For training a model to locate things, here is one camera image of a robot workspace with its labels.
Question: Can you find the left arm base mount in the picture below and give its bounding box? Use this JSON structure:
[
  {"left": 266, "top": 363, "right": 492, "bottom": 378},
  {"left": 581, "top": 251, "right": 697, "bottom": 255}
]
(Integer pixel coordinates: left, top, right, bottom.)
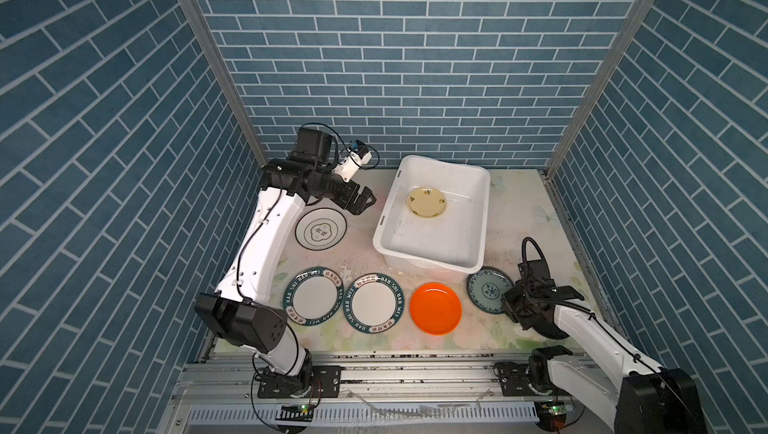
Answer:
[{"left": 255, "top": 365, "right": 342, "bottom": 399}]

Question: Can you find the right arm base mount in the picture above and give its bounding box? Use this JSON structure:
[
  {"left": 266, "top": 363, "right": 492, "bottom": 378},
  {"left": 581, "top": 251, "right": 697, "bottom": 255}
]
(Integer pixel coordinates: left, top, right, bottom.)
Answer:
[{"left": 492, "top": 361, "right": 570, "bottom": 398}]

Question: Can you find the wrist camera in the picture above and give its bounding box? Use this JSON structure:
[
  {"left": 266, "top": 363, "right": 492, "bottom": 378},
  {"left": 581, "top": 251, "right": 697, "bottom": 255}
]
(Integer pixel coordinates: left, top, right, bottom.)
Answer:
[
  {"left": 333, "top": 140, "right": 380, "bottom": 182},
  {"left": 518, "top": 236, "right": 551, "bottom": 291}
]

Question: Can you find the orange plate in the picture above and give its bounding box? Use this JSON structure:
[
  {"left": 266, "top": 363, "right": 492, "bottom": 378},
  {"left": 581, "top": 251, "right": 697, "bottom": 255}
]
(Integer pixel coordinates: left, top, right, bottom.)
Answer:
[{"left": 409, "top": 282, "right": 463, "bottom": 336}]

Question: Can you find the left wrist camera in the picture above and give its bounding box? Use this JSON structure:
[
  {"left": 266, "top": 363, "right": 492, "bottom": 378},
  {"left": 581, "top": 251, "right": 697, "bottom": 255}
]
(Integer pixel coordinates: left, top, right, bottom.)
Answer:
[{"left": 333, "top": 140, "right": 380, "bottom": 182}]

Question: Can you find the white plastic bin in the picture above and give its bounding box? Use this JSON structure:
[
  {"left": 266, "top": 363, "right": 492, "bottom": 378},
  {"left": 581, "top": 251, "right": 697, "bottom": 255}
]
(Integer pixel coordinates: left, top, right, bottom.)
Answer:
[{"left": 373, "top": 155, "right": 491, "bottom": 280}]

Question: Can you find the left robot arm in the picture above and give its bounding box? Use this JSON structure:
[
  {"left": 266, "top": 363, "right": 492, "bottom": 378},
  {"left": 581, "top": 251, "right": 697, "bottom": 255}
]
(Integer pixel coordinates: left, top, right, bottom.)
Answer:
[{"left": 194, "top": 123, "right": 380, "bottom": 382}]

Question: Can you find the left green-rimmed lettered plate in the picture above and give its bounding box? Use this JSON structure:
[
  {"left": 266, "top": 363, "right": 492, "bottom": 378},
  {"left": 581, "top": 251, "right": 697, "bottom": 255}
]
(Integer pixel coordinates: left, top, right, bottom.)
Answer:
[{"left": 282, "top": 267, "right": 345, "bottom": 327}]

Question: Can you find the blue-green patterned plate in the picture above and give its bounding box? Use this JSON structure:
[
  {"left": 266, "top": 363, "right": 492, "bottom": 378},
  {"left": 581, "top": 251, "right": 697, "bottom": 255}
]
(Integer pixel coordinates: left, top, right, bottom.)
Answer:
[{"left": 466, "top": 266, "right": 513, "bottom": 315}]

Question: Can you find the black plate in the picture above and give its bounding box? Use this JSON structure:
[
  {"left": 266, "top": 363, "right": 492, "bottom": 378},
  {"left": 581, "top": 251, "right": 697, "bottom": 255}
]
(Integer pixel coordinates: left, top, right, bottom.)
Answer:
[{"left": 532, "top": 317, "right": 569, "bottom": 340}]

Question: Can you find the green-rimmed lettered plate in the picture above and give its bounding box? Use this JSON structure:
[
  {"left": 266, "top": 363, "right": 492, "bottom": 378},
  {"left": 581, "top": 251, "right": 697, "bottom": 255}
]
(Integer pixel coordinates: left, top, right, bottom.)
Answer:
[
  {"left": 282, "top": 267, "right": 345, "bottom": 327},
  {"left": 342, "top": 273, "right": 405, "bottom": 334}
]

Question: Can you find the right green-rimmed lettered plate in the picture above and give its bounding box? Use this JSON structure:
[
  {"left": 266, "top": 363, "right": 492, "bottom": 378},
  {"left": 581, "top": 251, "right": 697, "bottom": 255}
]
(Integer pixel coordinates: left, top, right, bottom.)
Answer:
[{"left": 342, "top": 273, "right": 405, "bottom": 334}]

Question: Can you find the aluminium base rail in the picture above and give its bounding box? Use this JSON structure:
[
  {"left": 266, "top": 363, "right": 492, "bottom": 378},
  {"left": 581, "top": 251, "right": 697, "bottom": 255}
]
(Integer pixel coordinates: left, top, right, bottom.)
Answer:
[{"left": 160, "top": 353, "right": 613, "bottom": 433}]

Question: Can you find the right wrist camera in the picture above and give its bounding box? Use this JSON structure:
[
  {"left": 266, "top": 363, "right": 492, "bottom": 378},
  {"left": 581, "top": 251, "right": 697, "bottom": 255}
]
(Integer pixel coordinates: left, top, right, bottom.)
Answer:
[{"left": 518, "top": 236, "right": 551, "bottom": 291}]

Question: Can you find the yellow plate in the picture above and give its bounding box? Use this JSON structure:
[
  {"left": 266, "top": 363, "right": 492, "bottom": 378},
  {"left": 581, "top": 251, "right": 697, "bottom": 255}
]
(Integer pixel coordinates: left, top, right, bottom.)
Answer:
[{"left": 406, "top": 187, "right": 447, "bottom": 219}]

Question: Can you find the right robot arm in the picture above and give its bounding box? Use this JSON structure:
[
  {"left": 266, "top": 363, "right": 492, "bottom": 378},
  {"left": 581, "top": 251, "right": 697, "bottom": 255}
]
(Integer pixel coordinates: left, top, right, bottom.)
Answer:
[{"left": 501, "top": 277, "right": 707, "bottom": 433}]

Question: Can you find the white plate thin dark rim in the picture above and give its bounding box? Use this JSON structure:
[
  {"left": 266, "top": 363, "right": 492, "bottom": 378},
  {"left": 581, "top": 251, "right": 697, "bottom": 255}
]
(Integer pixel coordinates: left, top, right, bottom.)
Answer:
[{"left": 295, "top": 208, "right": 348, "bottom": 251}]

